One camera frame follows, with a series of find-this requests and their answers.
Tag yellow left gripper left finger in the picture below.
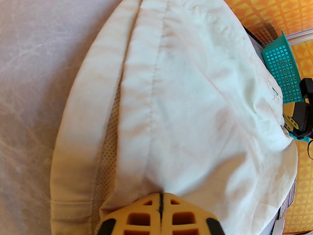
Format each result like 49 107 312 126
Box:
97 192 162 235

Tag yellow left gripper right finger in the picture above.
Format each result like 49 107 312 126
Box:
162 192 225 235

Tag beige drawstring shorts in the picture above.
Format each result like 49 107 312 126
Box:
50 0 299 235

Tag teal plastic laundry basket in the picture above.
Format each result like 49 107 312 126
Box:
262 30 310 140

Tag desk calculator with display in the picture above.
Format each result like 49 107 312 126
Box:
278 180 297 220

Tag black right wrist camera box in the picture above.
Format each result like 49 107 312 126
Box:
300 78 313 98

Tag aluminium frame post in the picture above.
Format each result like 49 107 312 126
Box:
286 28 313 43

